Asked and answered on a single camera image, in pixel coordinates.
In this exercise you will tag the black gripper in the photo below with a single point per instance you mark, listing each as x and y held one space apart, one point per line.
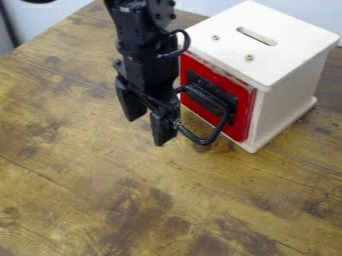
145 81

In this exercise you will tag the black metal drawer handle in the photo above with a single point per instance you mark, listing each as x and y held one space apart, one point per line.
215 99

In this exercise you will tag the red drawer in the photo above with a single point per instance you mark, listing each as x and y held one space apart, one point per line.
236 130

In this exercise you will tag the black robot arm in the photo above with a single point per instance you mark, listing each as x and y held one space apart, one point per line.
141 16

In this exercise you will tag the white wooden drawer box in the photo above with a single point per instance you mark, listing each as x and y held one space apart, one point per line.
263 56

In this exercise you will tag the dark pole at wall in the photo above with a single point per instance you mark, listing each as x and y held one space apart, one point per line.
10 26

